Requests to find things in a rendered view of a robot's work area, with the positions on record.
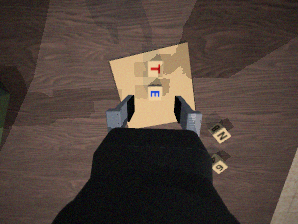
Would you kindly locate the tan flat mat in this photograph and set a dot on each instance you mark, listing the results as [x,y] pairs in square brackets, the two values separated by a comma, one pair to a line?
[131,77]

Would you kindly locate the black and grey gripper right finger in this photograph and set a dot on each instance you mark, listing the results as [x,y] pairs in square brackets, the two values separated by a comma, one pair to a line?
[188,119]

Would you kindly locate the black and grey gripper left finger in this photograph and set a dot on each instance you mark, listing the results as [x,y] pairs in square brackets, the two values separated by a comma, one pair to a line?
[118,117]

